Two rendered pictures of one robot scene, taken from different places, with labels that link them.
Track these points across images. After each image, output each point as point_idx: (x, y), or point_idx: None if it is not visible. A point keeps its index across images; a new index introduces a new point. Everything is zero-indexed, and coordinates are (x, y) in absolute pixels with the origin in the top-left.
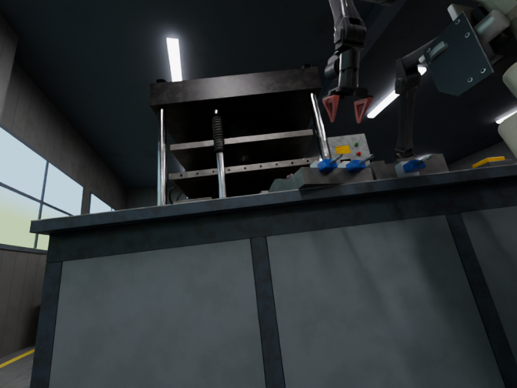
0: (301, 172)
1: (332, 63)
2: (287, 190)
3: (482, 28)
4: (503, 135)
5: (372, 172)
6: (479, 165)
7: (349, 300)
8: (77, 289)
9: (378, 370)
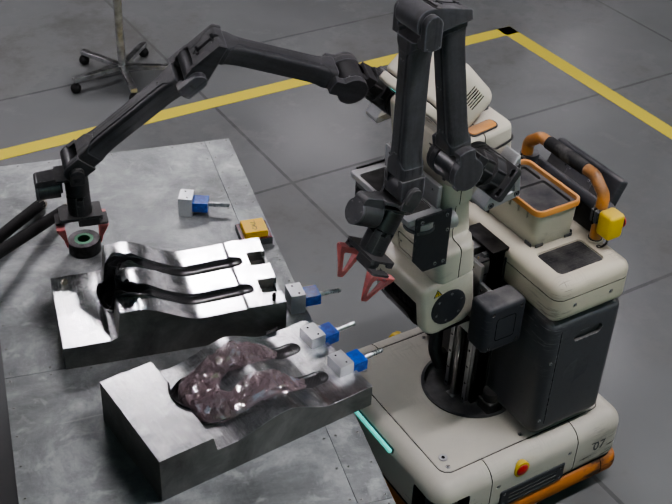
0: (371, 391)
1: (379, 215)
2: (359, 424)
3: (451, 226)
4: (424, 301)
5: (280, 315)
6: (256, 235)
7: None
8: None
9: None
